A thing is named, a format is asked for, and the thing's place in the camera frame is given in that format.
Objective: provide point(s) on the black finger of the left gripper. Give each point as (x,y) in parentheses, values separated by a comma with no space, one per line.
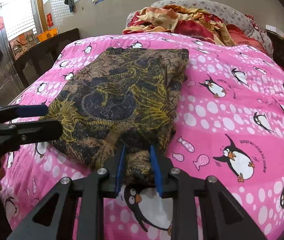
(35,131)

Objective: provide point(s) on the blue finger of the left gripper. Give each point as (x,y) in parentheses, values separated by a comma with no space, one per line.
(8,113)

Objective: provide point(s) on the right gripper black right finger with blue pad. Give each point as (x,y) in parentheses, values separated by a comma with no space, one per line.
(202,208)

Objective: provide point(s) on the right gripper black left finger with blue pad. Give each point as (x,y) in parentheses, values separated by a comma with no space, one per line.
(75,204)

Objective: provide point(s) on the dark floral batik garment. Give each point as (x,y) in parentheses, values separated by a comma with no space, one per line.
(127,96)

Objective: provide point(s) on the dark wooden footboard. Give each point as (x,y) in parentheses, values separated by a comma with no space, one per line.
(39,51)

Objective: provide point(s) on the orange plastic basin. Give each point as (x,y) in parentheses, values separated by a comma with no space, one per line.
(47,34)

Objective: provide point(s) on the pink penguin print blanket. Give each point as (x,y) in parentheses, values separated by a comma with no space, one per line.
(235,92)

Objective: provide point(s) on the grey floral pillow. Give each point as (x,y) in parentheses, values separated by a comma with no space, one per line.
(228,14)

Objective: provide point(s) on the red yellow floral quilt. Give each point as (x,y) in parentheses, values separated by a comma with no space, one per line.
(174,19)

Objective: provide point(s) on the red paper wall sign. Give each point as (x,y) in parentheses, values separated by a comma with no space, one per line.
(49,20)

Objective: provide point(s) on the dark cloth hanging on wall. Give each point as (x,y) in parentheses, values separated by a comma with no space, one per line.
(70,4)

